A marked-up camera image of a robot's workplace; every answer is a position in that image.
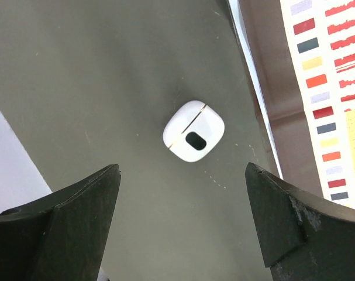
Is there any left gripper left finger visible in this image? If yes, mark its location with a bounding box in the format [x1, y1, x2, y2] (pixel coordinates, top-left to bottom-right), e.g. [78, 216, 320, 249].
[0, 164, 120, 280]

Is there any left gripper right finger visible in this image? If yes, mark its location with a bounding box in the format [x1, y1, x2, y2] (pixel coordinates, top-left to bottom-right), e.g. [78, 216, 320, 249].
[245, 163, 355, 280]

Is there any white charging case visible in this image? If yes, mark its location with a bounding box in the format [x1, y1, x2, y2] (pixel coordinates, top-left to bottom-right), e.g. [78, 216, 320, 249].
[162, 100, 225, 163]

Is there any colourful patchwork placemat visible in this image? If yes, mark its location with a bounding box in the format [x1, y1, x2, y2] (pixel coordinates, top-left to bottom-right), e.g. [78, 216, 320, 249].
[239, 1, 355, 209]

